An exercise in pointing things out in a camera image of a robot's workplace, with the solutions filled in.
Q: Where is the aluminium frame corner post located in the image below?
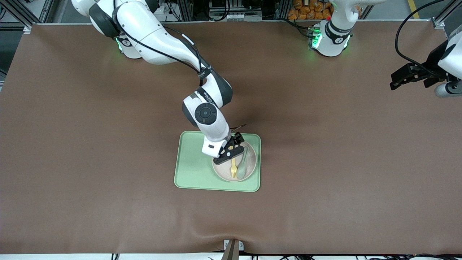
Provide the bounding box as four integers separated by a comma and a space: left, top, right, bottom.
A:
0, 0, 55, 34
431, 0, 462, 29

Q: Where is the aluminium frame upright post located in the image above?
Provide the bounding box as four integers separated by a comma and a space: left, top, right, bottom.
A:
178, 0, 194, 22

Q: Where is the beige round plate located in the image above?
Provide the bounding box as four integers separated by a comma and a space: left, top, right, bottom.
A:
212, 141, 257, 182

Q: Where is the white connector block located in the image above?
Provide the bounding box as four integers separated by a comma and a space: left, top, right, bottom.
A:
209, 13, 241, 22

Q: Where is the orange packaged snacks pile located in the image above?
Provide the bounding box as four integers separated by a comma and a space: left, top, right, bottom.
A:
288, 0, 333, 21

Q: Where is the brown camera mount bar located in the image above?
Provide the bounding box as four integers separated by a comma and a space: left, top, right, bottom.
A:
221, 240, 240, 260

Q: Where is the light green rectangular tray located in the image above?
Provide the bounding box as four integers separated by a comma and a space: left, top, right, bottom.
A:
174, 131, 261, 192

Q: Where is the pale green plastic spoon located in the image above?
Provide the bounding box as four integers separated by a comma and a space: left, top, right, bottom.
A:
236, 146, 249, 179

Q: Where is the brown table cover mat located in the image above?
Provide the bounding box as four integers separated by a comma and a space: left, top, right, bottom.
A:
0, 21, 462, 255

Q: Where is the grey metal table bracket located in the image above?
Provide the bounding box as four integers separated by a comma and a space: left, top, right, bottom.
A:
223, 239, 244, 252

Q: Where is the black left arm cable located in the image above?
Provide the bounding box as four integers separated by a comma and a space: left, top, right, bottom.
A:
395, 0, 452, 71

